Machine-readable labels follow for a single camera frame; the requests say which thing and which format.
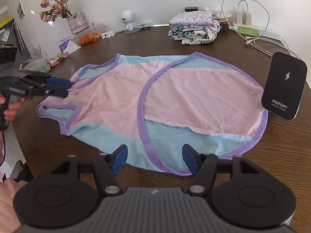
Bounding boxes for pink blue purple mesh garment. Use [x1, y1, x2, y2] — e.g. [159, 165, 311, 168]
[36, 53, 268, 176]

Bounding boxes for person's left hand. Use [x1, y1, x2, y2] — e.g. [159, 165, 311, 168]
[4, 97, 26, 121]

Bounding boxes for colourful snack packets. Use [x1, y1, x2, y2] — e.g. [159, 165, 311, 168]
[47, 52, 69, 67]

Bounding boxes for purple white paper pack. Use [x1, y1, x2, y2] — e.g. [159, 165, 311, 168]
[59, 39, 81, 54]

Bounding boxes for clear box of oranges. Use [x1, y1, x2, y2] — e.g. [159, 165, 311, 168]
[72, 32, 101, 46]

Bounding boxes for pink textured vase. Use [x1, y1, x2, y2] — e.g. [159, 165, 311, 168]
[67, 12, 89, 35]

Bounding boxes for white tube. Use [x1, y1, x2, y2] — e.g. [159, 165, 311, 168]
[101, 30, 116, 39]

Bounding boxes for dried pink flower bouquet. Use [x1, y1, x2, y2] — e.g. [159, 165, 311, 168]
[38, 0, 73, 23]

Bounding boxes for white round robot toy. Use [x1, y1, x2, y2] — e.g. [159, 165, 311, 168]
[121, 10, 140, 34]

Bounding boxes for teal floral folded cloth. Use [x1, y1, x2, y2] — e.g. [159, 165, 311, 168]
[168, 26, 220, 45]

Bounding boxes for green spray bottle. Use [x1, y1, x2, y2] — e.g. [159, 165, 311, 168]
[229, 25, 259, 37]

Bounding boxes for purple floral folded cloth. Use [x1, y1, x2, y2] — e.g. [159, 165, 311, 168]
[169, 11, 219, 28]

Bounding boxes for white power strip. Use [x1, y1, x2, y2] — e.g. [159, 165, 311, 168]
[233, 23, 281, 41]

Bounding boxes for black power adapter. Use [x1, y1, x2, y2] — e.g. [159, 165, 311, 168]
[184, 6, 198, 12]

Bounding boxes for left white charger plug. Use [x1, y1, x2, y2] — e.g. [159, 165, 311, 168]
[236, 11, 243, 25]

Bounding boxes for white charger plug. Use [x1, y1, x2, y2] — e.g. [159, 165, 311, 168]
[245, 12, 252, 27]
[236, 11, 243, 25]

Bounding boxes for right white charger plug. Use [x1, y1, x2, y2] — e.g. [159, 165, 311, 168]
[245, 12, 252, 27]

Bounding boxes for crumpled white tissue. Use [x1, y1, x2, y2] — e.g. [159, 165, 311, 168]
[204, 5, 232, 19]

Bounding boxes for black wireless charger pad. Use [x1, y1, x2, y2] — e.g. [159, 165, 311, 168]
[261, 52, 307, 120]

